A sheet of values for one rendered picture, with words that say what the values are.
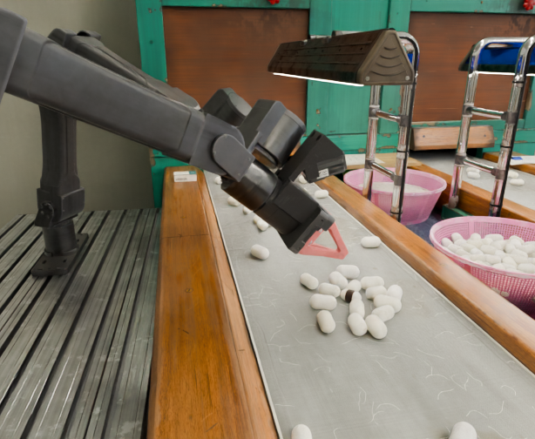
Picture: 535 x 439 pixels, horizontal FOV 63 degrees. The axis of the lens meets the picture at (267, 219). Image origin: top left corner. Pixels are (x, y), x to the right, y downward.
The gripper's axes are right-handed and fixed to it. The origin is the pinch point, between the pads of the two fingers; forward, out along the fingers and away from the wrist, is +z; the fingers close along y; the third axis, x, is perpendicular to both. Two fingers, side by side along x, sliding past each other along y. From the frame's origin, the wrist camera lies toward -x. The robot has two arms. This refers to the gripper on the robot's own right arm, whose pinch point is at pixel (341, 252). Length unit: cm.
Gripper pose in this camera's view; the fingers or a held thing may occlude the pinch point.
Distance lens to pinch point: 63.3
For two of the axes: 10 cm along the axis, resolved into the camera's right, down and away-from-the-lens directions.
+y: -2.0, -3.4, 9.2
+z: 7.5, 5.5, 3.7
